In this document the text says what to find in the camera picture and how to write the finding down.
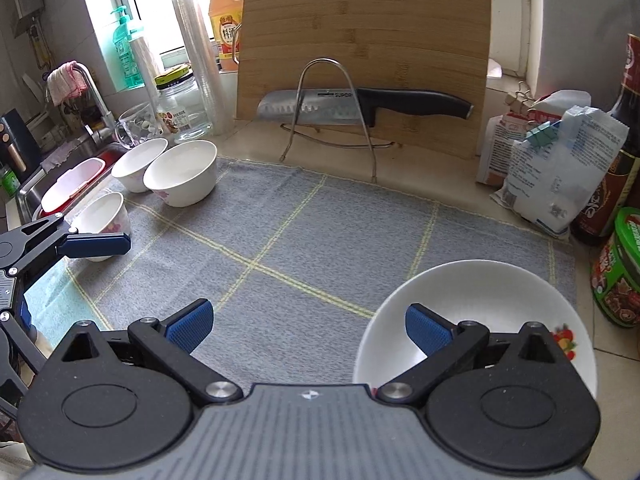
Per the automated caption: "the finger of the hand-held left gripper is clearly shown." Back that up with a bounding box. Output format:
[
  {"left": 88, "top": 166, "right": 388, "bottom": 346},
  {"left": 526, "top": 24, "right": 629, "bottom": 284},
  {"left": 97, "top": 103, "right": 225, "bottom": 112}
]
[
  {"left": 0, "top": 305, "right": 43, "bottom": 398},
  {"left": 0, "top": 214, "right": 132, "bottom": 282}
]

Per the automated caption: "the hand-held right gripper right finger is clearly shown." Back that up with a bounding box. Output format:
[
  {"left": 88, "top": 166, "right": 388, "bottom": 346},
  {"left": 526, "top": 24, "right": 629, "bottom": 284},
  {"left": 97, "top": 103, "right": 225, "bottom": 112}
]
[{"left": 376, "top": 302, "right": 568, "bottom": 403}]

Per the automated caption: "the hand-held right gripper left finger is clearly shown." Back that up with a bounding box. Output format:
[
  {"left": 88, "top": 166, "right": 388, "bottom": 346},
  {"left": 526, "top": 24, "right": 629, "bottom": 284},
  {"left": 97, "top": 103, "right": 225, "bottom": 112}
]
[{"left": 61, "top": 299, "right": 242, "bottom": 403}]

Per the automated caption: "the white fruit-print plate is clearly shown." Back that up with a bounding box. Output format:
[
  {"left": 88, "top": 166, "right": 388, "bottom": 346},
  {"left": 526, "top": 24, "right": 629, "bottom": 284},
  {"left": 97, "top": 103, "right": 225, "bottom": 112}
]
[{"left": 352, "top": 259, "right": 598, "bottom": 401}]

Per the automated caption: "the wide white pink-flower bowl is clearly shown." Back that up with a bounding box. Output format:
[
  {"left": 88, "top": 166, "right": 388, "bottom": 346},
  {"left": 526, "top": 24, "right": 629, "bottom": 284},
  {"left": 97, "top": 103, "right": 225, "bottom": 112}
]
[{"left": 143, "top": 140, "right": 219, "bottom": 208}]

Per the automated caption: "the white and red plastic basin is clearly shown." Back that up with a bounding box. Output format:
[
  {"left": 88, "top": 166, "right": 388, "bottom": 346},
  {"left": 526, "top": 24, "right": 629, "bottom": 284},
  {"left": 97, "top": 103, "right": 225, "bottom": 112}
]
[{"left": 39, "top": 157, "right": 107, "bottom": 216}]

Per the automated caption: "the stainless steel sink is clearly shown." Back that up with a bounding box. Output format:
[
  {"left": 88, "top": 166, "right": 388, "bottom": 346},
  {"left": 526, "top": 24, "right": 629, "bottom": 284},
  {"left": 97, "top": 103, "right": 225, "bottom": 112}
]
[{"left": 14, "top": 137, "right": 128, "bottom": 226}]

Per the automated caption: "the clear glass mug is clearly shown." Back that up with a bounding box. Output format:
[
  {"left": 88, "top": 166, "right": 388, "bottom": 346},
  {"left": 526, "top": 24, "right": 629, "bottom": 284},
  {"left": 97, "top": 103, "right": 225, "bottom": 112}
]
[{"left": 114, "top": 102, "right": 163, "bottom": 150}]

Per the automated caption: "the black kitchen appliance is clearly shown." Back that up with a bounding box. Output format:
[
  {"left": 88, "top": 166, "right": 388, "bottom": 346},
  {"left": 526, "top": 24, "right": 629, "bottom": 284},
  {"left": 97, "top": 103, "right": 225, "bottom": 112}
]
[{"left": 0, "top": 110, "right": 31, "bottom": 176}]

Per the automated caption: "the grey and teal table cloth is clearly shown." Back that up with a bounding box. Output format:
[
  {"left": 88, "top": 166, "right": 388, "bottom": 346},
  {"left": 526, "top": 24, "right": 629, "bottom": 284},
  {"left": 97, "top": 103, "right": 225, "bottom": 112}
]
[{"left": 22, "top": 156, "right": 578, "bottom": 361}]

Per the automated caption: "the metal faucet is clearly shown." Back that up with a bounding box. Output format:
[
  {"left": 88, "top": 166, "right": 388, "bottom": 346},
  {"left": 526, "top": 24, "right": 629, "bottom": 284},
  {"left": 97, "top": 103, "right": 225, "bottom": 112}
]
[{"left": 47, "top": 62, "right": 118, "bottom": 146}]

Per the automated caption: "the glass jar with yellow-green lid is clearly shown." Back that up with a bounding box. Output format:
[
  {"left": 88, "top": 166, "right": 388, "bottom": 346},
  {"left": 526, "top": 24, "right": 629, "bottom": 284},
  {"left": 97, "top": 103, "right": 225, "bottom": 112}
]
[{"left": 155, "top": 64, "right": 211, "bottom": 143}]

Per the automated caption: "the pink dish cloth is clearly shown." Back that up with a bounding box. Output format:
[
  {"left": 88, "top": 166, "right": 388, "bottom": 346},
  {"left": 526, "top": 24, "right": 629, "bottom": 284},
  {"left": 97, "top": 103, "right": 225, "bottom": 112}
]
[{"left": 46, "top": 60, "right": 86, "bottom": 107}]

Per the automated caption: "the white plastic wrap roll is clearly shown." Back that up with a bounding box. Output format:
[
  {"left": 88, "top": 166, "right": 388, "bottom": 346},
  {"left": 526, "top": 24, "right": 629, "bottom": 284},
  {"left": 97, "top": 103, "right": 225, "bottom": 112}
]
[{"left": 129, "top": 35, "right": 163, "bottom": 116}]

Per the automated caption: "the green dish soap bottle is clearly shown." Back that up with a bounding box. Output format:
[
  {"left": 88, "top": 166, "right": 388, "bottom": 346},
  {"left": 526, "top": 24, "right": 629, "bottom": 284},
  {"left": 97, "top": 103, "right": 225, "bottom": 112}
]
[{"left": 111, "top": 5, "right": 146, "bottom": 91}]

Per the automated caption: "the red and white food bag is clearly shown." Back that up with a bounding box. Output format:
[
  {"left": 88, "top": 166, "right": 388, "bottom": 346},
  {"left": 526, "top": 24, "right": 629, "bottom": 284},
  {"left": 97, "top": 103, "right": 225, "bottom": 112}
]
[{"left": 475, "top": 89, "right": 593, "bottom": 186}]

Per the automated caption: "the white and blue food bag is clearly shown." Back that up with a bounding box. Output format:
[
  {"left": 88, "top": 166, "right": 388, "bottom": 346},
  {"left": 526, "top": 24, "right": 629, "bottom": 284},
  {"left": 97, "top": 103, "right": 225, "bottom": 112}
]
[{"left": 490, "top": 105, "right": 631, "bottom": 240}]

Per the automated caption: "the green-lid sauce tub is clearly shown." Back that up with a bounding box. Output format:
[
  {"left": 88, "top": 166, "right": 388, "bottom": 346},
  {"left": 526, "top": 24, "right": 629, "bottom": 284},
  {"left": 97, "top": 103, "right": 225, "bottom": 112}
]
[{"left": 590, "top": 206, "right": 640, "bottom": 329}]

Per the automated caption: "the stack of clear plastic cups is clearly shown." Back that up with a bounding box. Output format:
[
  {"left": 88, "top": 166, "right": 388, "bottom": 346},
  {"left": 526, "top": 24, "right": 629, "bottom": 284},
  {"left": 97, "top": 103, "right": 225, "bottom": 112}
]
[{"left": 171, "top": 0, "right": 228, "bottom": 136}]

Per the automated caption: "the green binder clip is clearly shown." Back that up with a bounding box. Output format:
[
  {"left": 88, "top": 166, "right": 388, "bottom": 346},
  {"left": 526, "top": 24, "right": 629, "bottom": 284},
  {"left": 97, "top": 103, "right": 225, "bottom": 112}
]
[{"left": 524, "top": 121, "right": 563, "bottom": 151}]

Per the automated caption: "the dark soy sauce bottle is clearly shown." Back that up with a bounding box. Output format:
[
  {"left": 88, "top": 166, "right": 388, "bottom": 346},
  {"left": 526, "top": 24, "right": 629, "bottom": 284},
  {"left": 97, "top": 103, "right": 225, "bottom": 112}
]
[{"left": 570, "top": 34, "right": 640, "bottom": 247}]

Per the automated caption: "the metal binder clip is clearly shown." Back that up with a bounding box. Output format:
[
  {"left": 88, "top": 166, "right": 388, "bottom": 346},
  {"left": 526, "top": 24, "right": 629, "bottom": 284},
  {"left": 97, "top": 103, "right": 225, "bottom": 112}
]
[{"left": 505, "top": 80, "right": 538, "bottom": 111}]

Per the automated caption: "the orange cooking wine bottle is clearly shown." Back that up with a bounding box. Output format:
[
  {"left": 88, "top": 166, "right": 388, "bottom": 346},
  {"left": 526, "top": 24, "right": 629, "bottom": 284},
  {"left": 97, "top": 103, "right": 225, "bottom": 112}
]
[{"left": 207, "top": 0, "right": 247, "bottom": 72}]

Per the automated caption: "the bamboo cutting board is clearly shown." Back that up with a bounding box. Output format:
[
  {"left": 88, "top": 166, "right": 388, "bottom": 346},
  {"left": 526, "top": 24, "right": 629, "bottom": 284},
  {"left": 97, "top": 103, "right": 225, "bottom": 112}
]
[{"left": 235, "top": 0, "right": 493, "bottom": 161}]

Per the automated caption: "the black-handled kitchen knife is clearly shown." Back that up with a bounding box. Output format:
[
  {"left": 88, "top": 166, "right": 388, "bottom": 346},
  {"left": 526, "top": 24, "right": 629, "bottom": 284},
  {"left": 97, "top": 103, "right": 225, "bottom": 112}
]
[{"left": 256, "top": 87, "right": 475, "bottom": 128}]

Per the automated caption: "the metal wire rack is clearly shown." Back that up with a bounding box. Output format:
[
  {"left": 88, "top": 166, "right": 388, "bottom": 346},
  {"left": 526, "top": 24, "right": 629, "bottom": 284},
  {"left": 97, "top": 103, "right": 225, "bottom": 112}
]
[{"left": 277, "top": 58, "right": 396, "bottom": 184}]

